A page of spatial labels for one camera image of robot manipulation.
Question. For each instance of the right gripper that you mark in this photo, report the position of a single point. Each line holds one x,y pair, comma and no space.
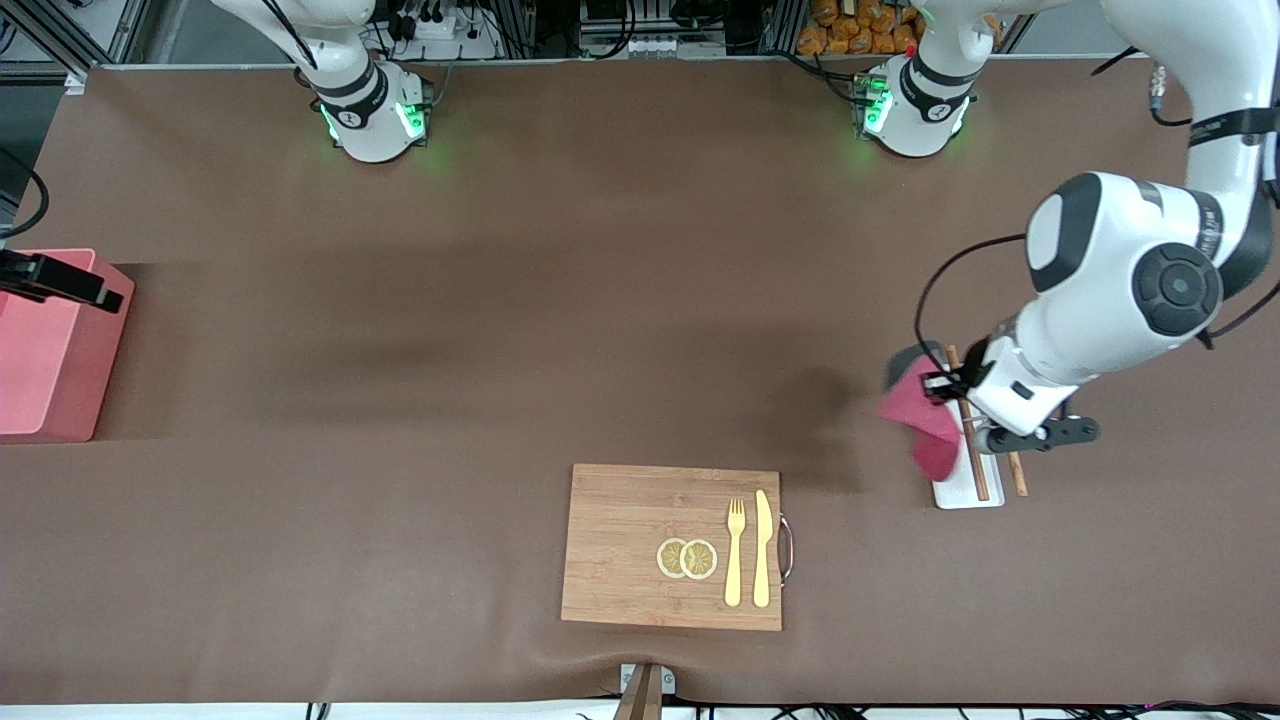
50,277

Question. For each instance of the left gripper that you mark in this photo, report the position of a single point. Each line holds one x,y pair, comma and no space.
962,381

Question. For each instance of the red and grey cloth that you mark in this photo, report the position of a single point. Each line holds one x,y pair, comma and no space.
925,425

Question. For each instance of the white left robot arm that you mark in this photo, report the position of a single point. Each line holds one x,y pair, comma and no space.
1120,250

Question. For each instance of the wooden rod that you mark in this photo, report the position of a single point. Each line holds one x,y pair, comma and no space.
978,470
1018,478

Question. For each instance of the pink box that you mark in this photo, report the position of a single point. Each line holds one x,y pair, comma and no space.
40,370

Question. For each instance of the white rectangular tray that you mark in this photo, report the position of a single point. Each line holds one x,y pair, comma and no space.
960,492

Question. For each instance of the yellow plastic knife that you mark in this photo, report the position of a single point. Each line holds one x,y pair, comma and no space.
763,550

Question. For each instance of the yellow plastic fork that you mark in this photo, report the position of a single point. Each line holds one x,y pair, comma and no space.
734,560

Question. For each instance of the whole-looking lemon slice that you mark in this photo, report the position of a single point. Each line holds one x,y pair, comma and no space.
700,559

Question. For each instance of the partly covered lemon slice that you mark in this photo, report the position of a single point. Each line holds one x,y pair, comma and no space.
668,557

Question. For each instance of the brown table mat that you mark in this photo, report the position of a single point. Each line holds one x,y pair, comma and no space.
400,450

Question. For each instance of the pile of orange pastries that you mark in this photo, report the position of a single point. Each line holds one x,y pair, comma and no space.
860,28

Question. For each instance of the white power strip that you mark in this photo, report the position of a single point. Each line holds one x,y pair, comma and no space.
450,38

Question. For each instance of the aluminium frame rail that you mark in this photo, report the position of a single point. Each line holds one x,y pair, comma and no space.
90,35

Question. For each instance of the grey metal bracket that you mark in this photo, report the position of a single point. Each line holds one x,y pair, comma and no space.
668,680

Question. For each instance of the aluminium profile post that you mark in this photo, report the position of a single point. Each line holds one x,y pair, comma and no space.
640,700

